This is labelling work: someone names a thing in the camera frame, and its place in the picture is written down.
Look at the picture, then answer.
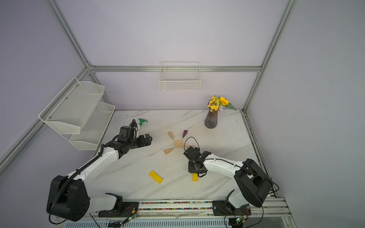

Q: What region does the yellow block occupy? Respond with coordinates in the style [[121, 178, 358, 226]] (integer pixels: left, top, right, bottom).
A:
[[149, 171, 163, 184], [192, 173, 199, 181]]

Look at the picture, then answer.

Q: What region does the purple triangle block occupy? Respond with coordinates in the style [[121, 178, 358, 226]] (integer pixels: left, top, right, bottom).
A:
[[182, 130, 188, 138]]

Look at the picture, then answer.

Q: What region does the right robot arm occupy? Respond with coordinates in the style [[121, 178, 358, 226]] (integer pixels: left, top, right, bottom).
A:
[[183, 147, 273, 209]]

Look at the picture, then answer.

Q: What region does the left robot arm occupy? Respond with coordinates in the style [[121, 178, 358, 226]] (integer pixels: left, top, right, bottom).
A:
[[46, 125, 153, 221]]

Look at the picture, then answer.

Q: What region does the dark ribbed vase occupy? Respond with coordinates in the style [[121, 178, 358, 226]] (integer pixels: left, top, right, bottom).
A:
[[204, 110, 219, 129]]

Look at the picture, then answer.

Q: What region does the white two-tier mesh shelf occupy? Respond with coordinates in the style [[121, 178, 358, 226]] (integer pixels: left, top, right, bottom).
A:
[[38, 78, 116, 151]]

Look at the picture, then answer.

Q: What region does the yellow flower bouquet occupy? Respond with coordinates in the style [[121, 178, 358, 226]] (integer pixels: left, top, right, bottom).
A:
[[207, 96, 237, 112]]

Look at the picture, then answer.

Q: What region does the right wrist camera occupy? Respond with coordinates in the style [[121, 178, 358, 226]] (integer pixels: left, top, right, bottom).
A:
[[183, 146, 201, 161]]

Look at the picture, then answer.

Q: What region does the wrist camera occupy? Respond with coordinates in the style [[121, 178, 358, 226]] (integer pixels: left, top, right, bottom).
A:
[[130, 119, 139, 138], [183, 146, 201, 161]]

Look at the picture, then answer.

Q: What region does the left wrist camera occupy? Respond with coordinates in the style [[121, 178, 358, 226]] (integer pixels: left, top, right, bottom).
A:
[[130, 119, 139, 138]]

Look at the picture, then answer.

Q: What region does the green toy hammer wooden handle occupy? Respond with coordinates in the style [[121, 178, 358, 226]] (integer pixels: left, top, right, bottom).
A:
[[138, 118, 148, 126]]

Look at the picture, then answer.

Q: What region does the aluminium front rail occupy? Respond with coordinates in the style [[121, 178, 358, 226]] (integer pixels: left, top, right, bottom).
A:
[[51, 198, 297, 228]]

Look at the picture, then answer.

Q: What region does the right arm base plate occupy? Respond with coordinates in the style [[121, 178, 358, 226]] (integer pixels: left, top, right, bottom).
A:
[[212, 200, 252, 216]]

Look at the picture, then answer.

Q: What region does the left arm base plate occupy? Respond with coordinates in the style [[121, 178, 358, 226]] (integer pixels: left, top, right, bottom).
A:
[[98, 201, 140, 218]]

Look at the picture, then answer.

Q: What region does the white wire wall basket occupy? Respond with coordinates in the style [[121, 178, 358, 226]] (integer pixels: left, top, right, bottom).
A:
[[158, 61, 201, 92]]

